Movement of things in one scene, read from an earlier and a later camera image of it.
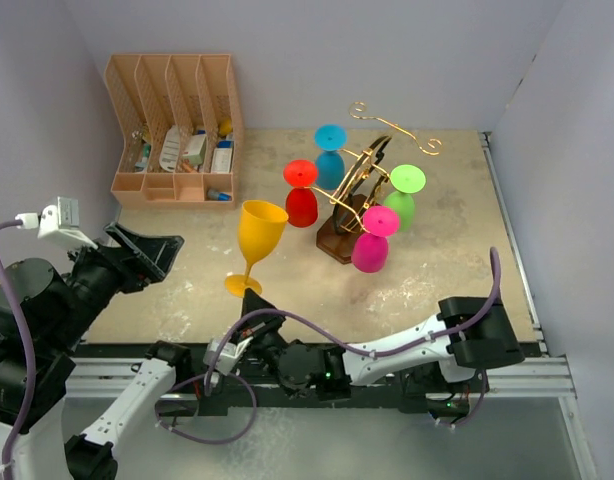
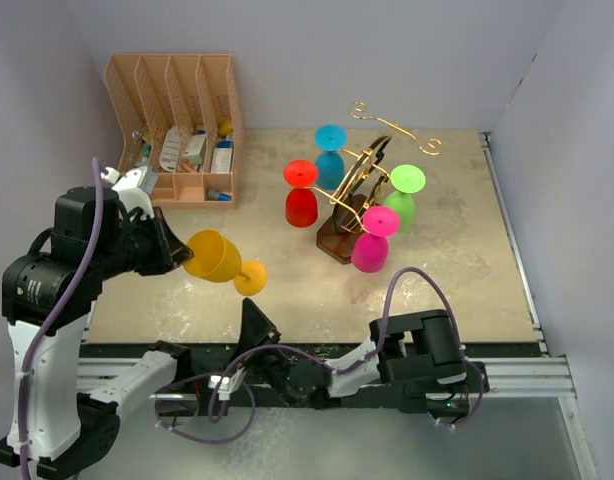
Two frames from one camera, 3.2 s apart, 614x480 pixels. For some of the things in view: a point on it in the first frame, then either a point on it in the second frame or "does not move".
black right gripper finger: [252, 302] -> [255, 330]
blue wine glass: [330, 167] does not move
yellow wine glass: [261, 226] -> [217, 259]
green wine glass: [405, 180] does not move
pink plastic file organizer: [179, 115] does not move
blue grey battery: [215, 195] does not move
